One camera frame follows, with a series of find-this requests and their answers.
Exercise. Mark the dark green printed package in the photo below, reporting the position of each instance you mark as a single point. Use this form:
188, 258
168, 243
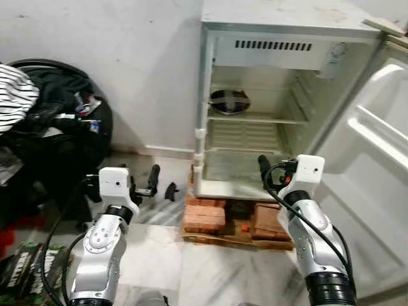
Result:
22, 274

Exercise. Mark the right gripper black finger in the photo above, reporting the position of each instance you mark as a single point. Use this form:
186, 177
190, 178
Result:
264, 167

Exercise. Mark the beige wooden board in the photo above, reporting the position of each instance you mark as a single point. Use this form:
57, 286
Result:
386, 27

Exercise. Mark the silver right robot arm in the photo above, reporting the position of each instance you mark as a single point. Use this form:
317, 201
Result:
312, 236

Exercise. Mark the white fridge door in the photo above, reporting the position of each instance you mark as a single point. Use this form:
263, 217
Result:
376, 210

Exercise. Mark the white mini fridge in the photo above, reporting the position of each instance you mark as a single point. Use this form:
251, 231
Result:
287, 16

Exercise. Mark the black white striped cloth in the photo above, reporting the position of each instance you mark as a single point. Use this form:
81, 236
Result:
16, 95

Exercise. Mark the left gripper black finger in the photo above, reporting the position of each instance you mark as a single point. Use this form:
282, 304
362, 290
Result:
154, 178

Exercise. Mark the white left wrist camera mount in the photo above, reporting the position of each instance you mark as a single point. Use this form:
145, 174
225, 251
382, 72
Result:
115, 182

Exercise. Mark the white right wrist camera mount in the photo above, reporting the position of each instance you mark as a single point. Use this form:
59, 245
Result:
308, 171

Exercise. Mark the metal bowl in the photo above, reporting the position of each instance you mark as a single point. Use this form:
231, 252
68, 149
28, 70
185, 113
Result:
229, 102

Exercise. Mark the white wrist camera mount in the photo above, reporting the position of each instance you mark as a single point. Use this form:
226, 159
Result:
308, 171
115, 182

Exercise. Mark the grey left robot leg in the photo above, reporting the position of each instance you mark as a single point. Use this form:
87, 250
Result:
150, 299

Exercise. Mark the small black floor object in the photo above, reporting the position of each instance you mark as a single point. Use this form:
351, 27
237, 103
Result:
171, 191

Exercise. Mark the black laundry basket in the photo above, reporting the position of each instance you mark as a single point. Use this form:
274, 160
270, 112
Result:
95, 140

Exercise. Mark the clear fridge shelf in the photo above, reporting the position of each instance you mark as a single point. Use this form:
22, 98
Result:
268, 118

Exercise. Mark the red brick stack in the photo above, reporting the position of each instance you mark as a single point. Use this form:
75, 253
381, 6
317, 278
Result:
204, 217
264, 223

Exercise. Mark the black clothes pile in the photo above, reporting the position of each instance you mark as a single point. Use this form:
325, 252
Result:
57, 86

